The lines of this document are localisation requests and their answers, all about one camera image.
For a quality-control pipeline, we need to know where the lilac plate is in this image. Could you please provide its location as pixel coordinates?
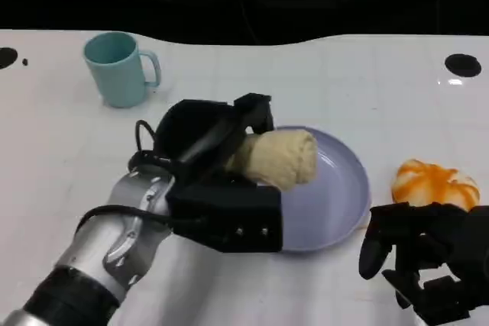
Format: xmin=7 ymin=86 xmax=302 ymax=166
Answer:
xmin=254 ymin=124 xmax=373 ymax=255

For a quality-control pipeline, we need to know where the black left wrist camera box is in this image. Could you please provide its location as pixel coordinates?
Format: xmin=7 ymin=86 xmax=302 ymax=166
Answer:
xmin=165 ymin=182 xmax=284 ymax=255

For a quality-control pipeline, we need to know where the black forearm cable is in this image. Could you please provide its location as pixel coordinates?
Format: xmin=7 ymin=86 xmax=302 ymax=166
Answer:
xmin=77 ymin=205 xmax=209 ymax=230

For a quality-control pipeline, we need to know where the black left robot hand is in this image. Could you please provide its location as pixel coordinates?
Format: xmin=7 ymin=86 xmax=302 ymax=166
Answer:
xmin=154 ymin=92 xmax=277 ymax=189

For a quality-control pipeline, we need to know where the orange and white bread roll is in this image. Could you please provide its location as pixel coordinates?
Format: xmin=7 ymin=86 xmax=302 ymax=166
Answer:
xmin=390 ymin=157 xmax=481 ymax=213

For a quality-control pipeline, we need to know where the pale green mug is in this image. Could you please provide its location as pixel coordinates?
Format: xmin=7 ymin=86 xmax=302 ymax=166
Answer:
xmin=83 ymin=31 xmax=162 ymax=109

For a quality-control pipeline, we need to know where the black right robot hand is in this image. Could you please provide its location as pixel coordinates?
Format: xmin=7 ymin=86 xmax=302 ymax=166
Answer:
xmin=358 ymin=202 xmax=489 ymax=326

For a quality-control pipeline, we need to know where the black looped wrist cable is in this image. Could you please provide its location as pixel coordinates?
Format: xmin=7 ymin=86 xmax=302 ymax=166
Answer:
xmin=127 ymin=119 xmax=180 ymax=174

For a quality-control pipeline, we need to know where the beige towel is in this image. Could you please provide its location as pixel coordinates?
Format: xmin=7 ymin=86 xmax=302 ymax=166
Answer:
xmin=224 ymin=129 xmax=319 ymax=192

